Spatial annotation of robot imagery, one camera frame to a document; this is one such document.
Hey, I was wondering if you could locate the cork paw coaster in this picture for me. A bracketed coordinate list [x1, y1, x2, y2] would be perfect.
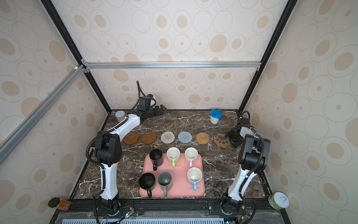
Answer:
[214, 133, 230, 148]

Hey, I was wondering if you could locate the brown wooden coaster front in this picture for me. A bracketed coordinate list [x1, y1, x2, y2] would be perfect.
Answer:
[141, 132, 157, 145]

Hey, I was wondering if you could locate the brown wooden coaster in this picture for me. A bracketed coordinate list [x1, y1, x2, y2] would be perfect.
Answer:
[141, 132, 157, 145]
[123, 132, 139, 146]

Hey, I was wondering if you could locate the multicolour woven coaster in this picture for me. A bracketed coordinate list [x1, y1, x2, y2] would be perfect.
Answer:
[161, 131, 175, 144]

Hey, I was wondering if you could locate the rattan woven coaster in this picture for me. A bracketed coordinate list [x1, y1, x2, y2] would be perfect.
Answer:
[195, 133, 210, 145]

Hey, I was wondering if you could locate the blue woven coaster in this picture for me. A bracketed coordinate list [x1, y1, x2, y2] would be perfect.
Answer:
[178, 132, 193, 144]

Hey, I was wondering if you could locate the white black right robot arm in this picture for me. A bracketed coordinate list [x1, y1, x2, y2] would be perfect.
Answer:
[221, 111, 271, 215]

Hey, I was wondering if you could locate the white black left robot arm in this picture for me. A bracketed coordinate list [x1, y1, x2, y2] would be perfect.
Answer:
[85, 82, 167, 212]

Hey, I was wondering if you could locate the white cup blue lid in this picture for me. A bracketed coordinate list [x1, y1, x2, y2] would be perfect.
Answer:
[210, 108, 223, 125]

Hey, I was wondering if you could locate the pink jar grey lid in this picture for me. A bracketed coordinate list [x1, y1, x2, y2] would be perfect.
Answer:
[115, 111, 126, 122]

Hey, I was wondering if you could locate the black mug rear left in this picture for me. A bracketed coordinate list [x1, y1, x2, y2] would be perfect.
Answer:
[149, 149, 164, 171]

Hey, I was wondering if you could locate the black mug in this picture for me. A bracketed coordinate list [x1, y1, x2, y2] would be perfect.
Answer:
[139, 173, 156, 198]
[149, 149, 164, 171]

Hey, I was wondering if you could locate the green mug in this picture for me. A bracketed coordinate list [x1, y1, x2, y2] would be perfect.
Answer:
[166, 147, 180, 168]

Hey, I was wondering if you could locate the pink plastic tray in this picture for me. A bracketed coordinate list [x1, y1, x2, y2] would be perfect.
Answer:
[143, 153, 205, 198]

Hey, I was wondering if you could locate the grey mug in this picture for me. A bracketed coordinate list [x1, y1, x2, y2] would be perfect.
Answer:
[157, 171, 173, 197]

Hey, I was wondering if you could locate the black mug front left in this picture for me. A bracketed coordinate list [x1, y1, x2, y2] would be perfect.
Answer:
[139, 173, 156, 198]

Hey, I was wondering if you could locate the green can white lid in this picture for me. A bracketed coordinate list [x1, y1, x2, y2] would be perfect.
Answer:
[268, 192, 290, 210]

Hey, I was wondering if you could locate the amber jar black lid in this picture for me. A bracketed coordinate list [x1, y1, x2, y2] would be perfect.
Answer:
[48, 197, 72, 211]

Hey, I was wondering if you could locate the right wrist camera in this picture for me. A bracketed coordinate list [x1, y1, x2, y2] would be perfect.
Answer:
[237, 117, 251, 127]

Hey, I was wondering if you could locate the blue handled white mug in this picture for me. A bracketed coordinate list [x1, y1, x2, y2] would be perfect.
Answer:
[187, 167, 202, 191]

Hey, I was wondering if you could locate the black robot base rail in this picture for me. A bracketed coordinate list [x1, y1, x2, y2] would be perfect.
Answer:
[48, 197, 291, 224]

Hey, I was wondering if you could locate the silver aluminium frame bar rear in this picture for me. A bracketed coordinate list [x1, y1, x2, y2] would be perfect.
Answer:
[84, 61, 262, 69]

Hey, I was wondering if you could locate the silver aluminium frame bar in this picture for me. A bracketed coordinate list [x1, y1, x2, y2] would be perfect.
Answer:
[1, 65, 84, 163]
[84, 61, 262, 69]

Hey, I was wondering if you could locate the silver aluminium frame bar left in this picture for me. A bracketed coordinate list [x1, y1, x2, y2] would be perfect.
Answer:
[1, 65, 84, 163]

